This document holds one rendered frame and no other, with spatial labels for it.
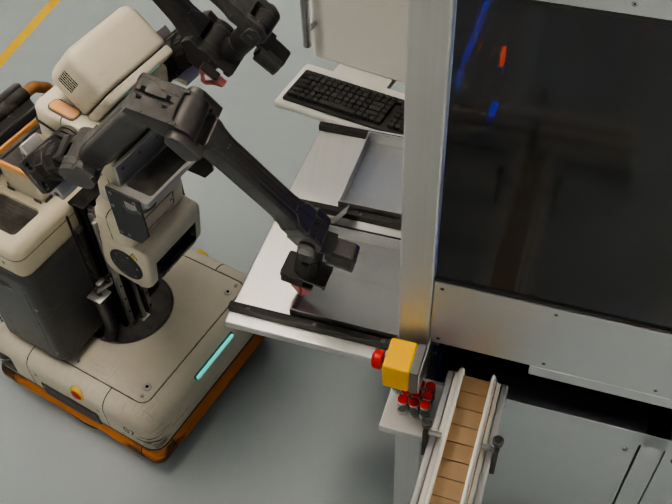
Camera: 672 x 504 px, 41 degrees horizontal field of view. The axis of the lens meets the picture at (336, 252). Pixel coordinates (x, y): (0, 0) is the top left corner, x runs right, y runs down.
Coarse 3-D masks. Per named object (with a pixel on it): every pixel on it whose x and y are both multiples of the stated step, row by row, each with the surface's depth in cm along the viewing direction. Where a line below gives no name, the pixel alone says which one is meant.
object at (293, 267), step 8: (288, 256) 192; (296, 256) 186; (288, 264) 191; (296, 264) 187; (304, 264) 186; (312, 264) 185; (320, 264) 187; (280, 272) 190; (288, 272) 190; (296, 272) 189; (304, 272) 187; (312, 272) 187; (320, 272) 191; (328, 272) 191; (304, 280) 189; (312, 280) 189; (320, 280) 189
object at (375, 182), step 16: (368, 144) 231; (384, 144) 231; (400, 144) 230; (368, 160) 228; (384, 160) 228; (400, 160) 227; (352, 176) 222; (368, 176) 224; (384, 176) 224; (400, 176) 224; (352, 192) 221; (368, 192) 220; (384, 192) 220; (400, 192) 220; (352, 208) 215; (368, 208) 213; (384, 208) 217; (400, 208) 216
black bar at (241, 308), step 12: (240, 312) 197; (252, 312) 196; (264, 312) 195; (276, 312) 195; (288, 324) 194; (300, 324) 193; (312, 324) 193; (324, 324) 192; (336, 336) 192; (348, 336) 190; (360, 336) 190; (372, 336) 190; (384, 348) 190
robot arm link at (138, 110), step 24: (144, 72) 150; (144, 96) 148; (168, 96) 149; (192, 96) 150; (120, 120) 154; (144, 120) 149; (168, 120) 147; (192, 120) 149; (96, 144) 167; (120, 144) 163; (72, 168) 175; (96, 168) 175
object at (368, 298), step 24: (360, 240) 209; (384, 240) 207; (360, 264) 205; (384, 264) 205; (312, 288) 201; (336, 288) 201; (360, 288) 201; (384, 288) 201; (312, 312) 197; (336, 312) 197; (360, 312) 196; (384, 312) 196; (384, 336) 190
